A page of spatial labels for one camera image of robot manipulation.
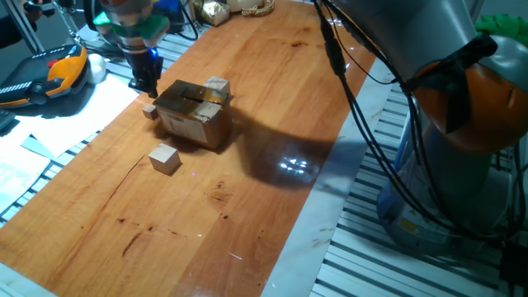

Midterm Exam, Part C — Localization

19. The cardboard box with yellow tape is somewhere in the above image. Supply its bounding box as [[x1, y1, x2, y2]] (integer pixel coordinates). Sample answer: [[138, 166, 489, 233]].
[[153, 78, 233, 150]]

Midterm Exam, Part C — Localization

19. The gold foil object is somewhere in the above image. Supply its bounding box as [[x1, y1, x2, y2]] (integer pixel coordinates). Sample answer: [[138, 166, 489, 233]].
[[192, 0, 231, 27]]

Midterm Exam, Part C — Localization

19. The black fabric strap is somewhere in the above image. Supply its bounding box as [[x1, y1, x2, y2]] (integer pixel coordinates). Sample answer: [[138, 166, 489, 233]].
[[406, 35, 499, 134]]

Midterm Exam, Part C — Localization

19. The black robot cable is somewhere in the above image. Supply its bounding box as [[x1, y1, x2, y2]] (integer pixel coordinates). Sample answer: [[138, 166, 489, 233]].
[[312, 0, 496, 243], [325, 7, 504, 244], [509, 142, 528, 240]]

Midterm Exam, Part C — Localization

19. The light wooden cube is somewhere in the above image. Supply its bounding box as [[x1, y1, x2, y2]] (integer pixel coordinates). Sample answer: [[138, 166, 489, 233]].
[[204, 76, 231, 96], [148, 143, 182, 177]]

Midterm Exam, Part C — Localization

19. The white printed paper sheet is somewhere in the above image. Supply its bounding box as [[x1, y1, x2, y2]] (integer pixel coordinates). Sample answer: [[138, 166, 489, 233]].
[[0, 135, 51, 215], [7, 73, 140, 158]]

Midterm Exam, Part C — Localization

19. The black flat device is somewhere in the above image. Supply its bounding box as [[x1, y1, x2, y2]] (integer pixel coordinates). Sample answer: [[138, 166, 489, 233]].
[[0, 107, 17, 132]]

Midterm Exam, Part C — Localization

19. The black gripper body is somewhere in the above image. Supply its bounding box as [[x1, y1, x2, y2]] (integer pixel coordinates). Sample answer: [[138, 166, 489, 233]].
[[123, 45, 165, 82]]

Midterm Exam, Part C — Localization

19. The green glove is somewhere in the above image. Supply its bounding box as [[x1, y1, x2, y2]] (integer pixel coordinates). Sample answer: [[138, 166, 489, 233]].
[[474, 13, 528, 47]]

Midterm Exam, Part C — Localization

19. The metal tripod leg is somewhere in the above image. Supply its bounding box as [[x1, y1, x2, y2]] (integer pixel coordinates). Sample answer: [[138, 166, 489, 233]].
[[51, 0, 83, 45], [2, 0, 45, 54]]

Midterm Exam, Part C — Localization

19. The cream round object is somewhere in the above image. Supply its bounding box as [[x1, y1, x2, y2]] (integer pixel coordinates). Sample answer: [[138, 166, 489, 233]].
[[225, 0, 265, 13]]

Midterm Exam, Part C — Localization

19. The orange grey teach pendant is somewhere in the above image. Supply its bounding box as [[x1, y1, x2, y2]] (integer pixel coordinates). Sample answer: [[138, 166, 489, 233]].
[[0, 44, 90, 110]]

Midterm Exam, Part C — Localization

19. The blue black object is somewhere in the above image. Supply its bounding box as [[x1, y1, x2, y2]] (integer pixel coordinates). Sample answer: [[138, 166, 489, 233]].
[[154, 0, 186, 35]]

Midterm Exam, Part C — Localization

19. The small light wooden block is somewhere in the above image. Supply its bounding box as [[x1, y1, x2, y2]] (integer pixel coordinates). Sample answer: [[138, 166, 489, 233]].
[[142, 103, 160, 121]]

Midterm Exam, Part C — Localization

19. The braided beige rope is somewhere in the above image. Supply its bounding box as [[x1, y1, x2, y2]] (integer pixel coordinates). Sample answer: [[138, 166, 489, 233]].
[[241, 0, 276, 18]]

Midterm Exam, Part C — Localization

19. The dark sleeved person forearm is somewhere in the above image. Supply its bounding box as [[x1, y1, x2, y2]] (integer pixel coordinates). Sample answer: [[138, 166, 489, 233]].
[[0, 12, 39, 49]]

